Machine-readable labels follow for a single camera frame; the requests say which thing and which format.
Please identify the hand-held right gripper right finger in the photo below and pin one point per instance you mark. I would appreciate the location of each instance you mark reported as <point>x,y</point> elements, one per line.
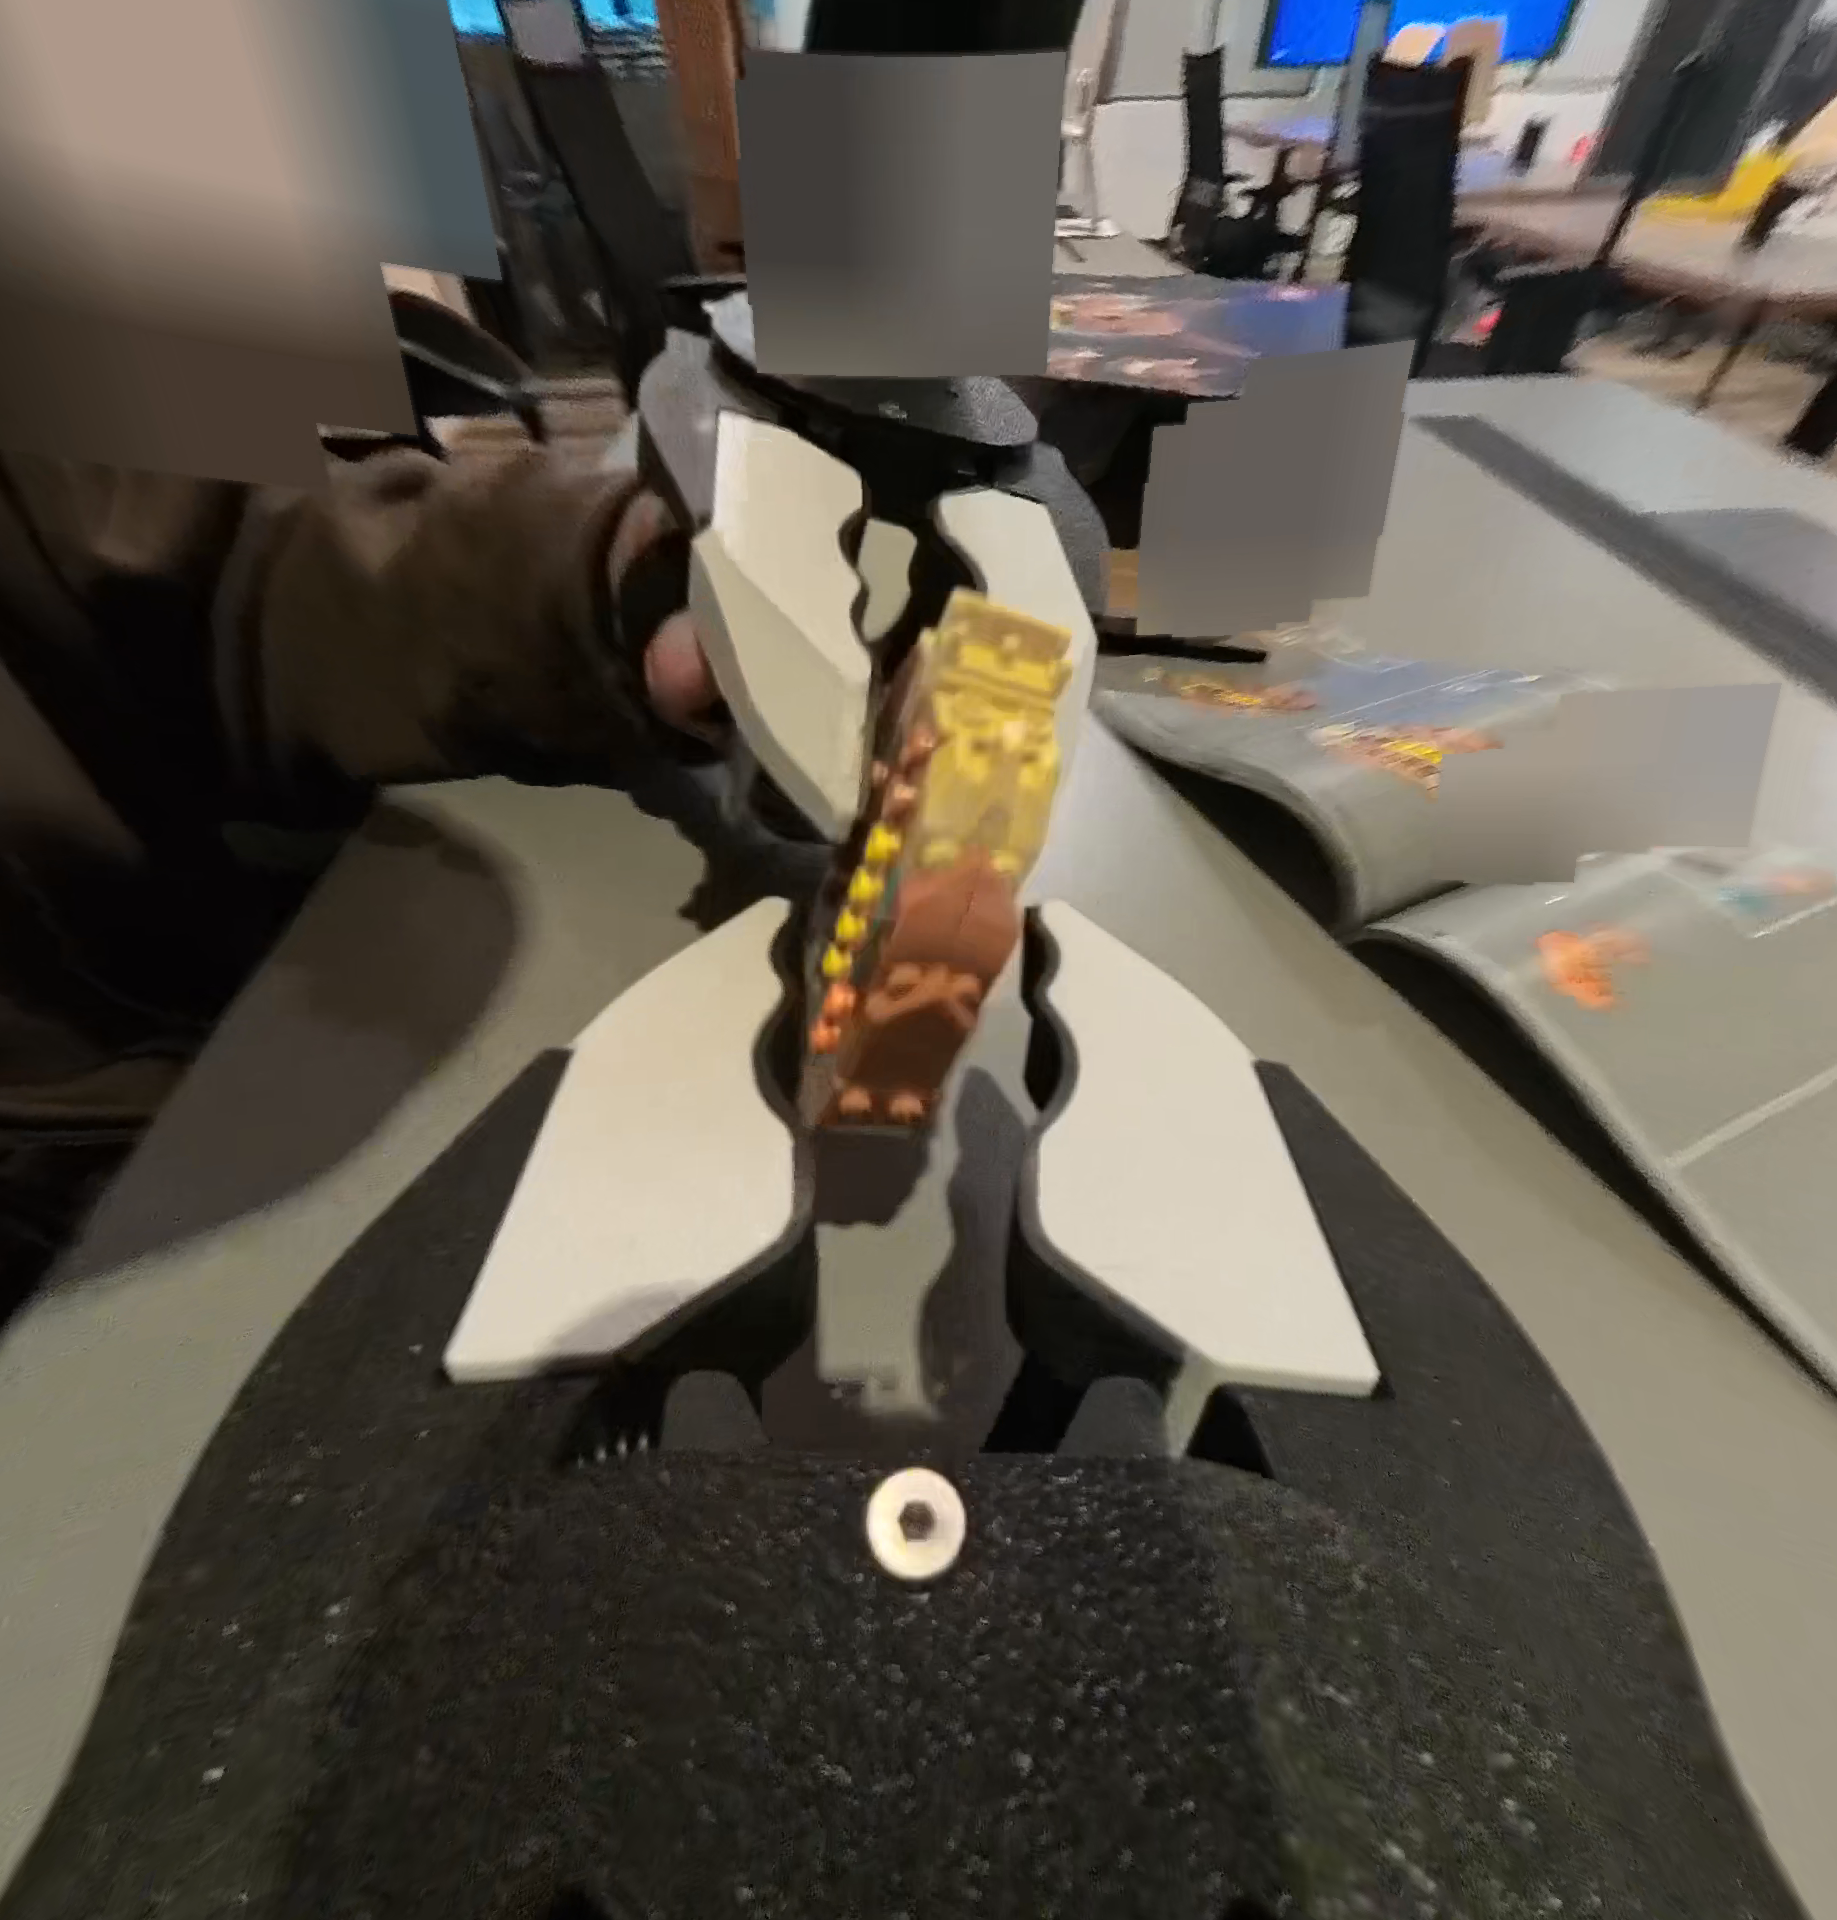
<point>1188,1185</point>

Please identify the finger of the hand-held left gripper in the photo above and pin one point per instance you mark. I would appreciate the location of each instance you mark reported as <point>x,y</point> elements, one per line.
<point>1015,548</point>
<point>774,630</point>

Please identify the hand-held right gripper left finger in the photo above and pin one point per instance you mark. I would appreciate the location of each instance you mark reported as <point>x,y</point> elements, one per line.
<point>634,1185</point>

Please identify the brown and tan brick assembly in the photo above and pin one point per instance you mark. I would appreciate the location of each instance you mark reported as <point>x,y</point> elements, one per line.
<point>933,1020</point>

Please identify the person's left forearm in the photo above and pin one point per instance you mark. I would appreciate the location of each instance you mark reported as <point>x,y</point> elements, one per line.
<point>453,630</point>

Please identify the person's left hand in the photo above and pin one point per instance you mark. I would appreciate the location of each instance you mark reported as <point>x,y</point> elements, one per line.
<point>679,676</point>

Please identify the colourful printed box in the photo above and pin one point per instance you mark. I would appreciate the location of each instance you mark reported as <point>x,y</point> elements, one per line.
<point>1201,339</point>

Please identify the black office chair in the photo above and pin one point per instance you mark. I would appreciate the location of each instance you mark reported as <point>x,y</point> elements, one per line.
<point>1410,211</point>
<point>1218,150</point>

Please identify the open instruction booklet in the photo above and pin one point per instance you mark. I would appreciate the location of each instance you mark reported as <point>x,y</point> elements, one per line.
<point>1681,1052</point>

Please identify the dark wooden table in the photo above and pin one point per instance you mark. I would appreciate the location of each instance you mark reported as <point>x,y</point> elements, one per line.
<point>1681,278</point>

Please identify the blue wall screen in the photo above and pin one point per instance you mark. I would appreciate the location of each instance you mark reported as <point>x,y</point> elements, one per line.
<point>1419,30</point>

